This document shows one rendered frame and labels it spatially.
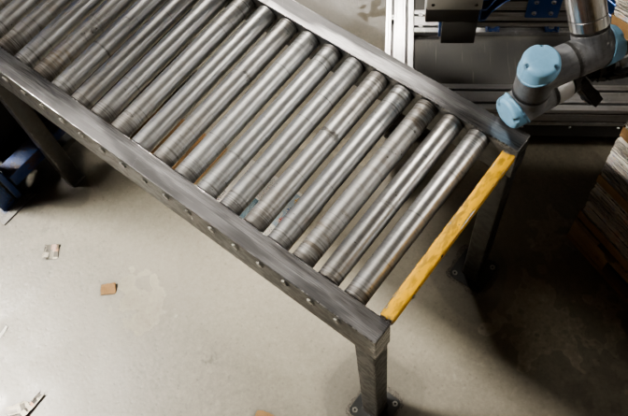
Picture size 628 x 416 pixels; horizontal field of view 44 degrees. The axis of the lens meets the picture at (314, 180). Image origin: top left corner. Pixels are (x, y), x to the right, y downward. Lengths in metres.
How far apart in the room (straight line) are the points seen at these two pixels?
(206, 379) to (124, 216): 0.60
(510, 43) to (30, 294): 1.68
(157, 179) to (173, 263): 0.83
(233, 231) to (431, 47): 1.15
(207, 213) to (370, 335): 0.42
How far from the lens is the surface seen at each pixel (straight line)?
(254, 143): 1.68
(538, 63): 1.55
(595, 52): 1.61
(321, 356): 2.32
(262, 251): 1.57
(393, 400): 2.28
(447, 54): 2.51
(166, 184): 1.67
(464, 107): 1.71
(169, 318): 2.42
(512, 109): 1.63
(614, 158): 2.03
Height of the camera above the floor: 2.24
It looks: 63 degrees down
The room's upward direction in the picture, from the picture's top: 10 degrees counter-clockwise
